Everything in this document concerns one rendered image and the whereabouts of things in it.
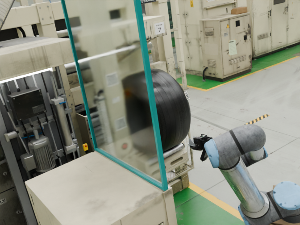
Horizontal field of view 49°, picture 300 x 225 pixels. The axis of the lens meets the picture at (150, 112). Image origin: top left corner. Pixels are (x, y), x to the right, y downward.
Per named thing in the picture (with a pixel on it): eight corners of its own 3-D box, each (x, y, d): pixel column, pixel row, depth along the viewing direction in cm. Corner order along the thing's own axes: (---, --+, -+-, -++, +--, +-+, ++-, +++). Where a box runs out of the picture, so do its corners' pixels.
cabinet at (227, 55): (223, 82, 668) (219, 19, 624) (203, 79, 715) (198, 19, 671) (253, 71, 711) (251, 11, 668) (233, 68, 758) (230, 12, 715)
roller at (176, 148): (147, 166, 217) (143, 160, 219) (145, 168, 221) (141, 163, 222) (185, 146, 236) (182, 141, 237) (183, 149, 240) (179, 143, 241)
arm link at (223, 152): (282, 224, 177) (242, 145, 130) (252, 236, 180) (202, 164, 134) (270, 200, 189) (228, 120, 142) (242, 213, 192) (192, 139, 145)
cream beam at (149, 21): (98, 53, 218) (94, 30, 213) (81, 51, 237) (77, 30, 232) (168, 35, 250) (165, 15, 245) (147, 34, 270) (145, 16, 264)
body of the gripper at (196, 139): (200, 133, 208) (214, 136, 198) (202, 146, 210) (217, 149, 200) (192, 137, 204) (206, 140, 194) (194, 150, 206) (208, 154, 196)
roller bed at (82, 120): (93, 153, 246) (84, 117, 236) (84, 148, 257) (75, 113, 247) (115, 143, 257) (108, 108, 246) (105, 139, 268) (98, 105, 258)
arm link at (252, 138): (256, 113, 135) (260, 141, 196) (228, 127, 137) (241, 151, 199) (271, 138, 130) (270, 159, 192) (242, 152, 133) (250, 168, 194)
